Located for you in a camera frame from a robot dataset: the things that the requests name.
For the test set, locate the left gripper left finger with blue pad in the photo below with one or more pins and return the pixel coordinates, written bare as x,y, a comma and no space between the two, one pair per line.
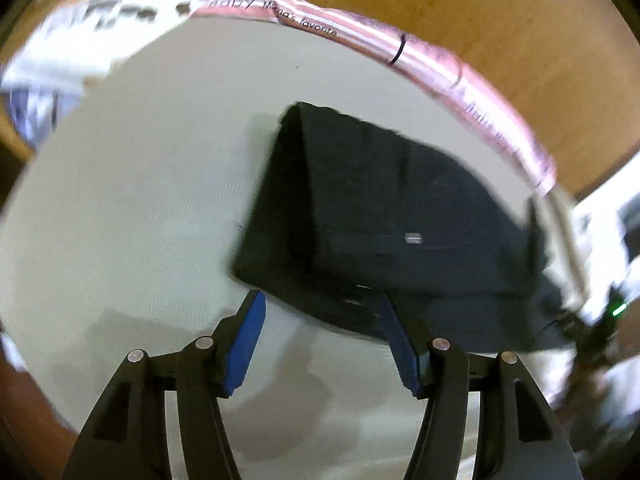
126,434

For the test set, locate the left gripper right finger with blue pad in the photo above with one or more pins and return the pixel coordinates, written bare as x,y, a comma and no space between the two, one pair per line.
484,414

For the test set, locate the black pants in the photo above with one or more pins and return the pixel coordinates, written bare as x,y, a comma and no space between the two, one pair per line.
346,208

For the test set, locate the beige mattress cover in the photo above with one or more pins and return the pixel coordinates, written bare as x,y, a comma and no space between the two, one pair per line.
121,235

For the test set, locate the pink striped pillow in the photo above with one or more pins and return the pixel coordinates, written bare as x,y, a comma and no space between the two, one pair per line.
437,71

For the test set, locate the wooden headboard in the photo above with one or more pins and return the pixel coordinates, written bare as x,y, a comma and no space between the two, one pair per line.
570,67

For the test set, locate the floral pillow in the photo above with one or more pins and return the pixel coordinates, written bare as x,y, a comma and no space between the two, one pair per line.
62,48

